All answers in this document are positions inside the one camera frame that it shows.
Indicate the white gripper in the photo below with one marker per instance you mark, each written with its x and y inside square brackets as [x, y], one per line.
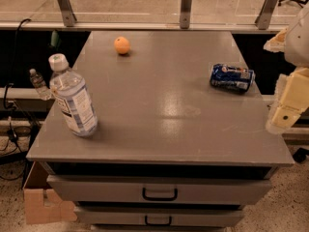
[298, 42]

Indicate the clear blue-label plastic bottle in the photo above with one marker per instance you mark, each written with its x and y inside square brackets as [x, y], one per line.
[71, 93]

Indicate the small clear water bottle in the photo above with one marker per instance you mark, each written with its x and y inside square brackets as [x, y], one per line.
[39, 84]

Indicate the crushed blue soda can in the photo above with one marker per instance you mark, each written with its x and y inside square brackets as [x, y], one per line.
[231, 77]

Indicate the grey drawer cabinet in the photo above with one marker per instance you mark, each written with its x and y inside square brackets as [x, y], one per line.
[159, 116]

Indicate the orange fruit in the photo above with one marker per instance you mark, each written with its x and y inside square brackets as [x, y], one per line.
[122, 45]

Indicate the lower grey drawer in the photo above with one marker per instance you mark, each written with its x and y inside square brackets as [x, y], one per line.
[135, 216]

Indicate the grey drawer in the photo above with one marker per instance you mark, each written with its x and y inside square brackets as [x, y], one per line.
[135, 216]
[129, 189]

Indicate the upper grey drawer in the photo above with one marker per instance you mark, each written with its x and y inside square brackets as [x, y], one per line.
[129, 189]

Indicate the brown cardboard box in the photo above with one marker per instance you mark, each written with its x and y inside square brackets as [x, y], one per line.
[41, 203]

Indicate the right metal bracket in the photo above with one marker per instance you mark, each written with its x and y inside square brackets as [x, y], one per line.
[263, 20]

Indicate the metal bracket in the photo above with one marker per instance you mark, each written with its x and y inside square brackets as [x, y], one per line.
[185, 14]
[263, 20]
[68, 16]

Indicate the middle metal bracket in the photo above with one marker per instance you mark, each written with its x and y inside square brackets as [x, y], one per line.
[185, 14]

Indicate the black upper drawer handle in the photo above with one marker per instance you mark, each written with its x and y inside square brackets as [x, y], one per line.
[159, 195]

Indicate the black drawer handle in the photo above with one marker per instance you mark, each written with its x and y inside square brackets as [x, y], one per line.
[159, 195]
[158, 221]

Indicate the black lower drawer handle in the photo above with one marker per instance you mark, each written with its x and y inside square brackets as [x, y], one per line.
[158, 221]

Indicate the green-handled tool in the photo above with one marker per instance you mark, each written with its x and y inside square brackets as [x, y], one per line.
[55, 40]

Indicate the left metal bracket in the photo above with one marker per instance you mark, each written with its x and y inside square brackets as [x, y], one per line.
[68, 16]

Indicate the horizontal metal rail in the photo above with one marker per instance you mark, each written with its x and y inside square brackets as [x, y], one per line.
[110, 26]

